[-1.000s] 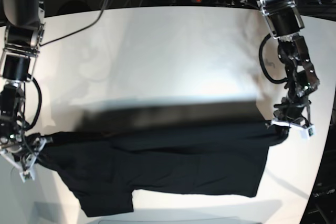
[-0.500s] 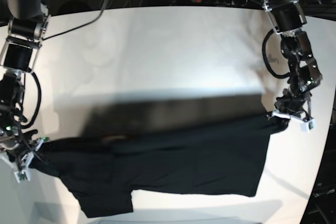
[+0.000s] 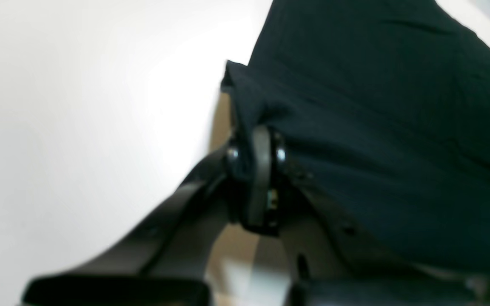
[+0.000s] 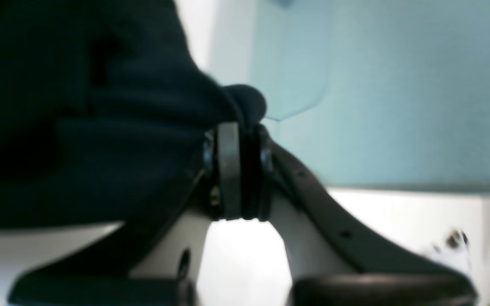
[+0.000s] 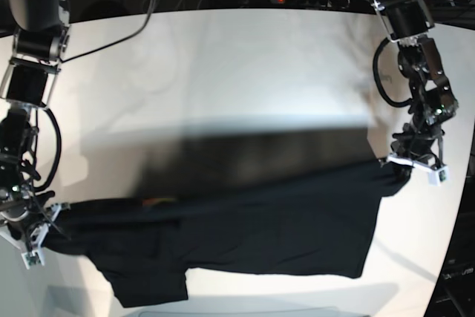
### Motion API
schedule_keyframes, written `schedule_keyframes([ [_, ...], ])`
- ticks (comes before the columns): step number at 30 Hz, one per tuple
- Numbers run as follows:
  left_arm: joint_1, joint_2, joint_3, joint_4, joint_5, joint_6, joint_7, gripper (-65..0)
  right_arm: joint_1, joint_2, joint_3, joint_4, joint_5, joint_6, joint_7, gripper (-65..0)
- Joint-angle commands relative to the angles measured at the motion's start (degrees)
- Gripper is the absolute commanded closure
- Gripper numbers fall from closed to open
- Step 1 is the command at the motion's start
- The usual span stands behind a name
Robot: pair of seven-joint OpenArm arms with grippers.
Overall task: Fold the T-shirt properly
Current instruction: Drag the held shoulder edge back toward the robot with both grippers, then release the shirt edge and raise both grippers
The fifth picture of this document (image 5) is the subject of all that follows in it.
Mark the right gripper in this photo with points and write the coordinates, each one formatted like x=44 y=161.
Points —
x=26 y=222

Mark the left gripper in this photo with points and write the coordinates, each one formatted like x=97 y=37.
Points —
x=419 y=149

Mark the black T-shirt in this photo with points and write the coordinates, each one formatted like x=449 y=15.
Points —
x=316 y=223

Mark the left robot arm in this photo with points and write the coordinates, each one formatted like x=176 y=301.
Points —
x=431 y=103

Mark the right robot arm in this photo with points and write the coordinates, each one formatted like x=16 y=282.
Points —
x=39 y=43

